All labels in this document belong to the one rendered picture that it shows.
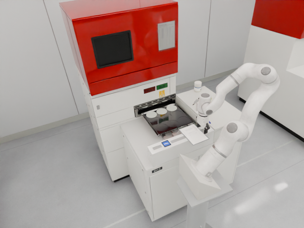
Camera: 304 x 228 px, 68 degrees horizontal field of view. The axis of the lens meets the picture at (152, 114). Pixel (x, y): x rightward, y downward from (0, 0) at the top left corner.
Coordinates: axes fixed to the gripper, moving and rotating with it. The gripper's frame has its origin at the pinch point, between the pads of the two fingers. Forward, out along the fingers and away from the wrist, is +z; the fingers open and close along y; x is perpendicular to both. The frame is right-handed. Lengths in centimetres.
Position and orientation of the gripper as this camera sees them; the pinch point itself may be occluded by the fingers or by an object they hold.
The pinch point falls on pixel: (202, 129)
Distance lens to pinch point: 185.6
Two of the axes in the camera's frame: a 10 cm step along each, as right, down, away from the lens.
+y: 4.2, 5.1, -7.5
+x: 9.0, -3.0, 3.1
